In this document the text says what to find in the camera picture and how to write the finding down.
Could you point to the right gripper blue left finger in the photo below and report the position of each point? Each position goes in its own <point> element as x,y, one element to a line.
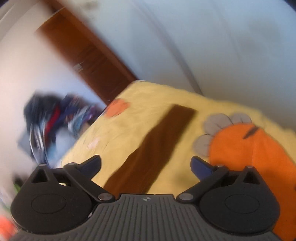
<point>90,167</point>

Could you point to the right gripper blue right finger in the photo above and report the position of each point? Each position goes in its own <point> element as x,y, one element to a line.
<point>200,168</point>

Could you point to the brown knit sweater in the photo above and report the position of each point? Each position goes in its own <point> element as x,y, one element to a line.
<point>143,166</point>

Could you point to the pile of clothes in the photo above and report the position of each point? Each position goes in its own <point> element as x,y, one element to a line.
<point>54,123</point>

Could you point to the yellow floral bedspread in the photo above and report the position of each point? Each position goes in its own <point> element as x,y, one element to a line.
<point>221,133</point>

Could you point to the brown wooden door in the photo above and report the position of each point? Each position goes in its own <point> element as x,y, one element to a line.
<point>86,53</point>

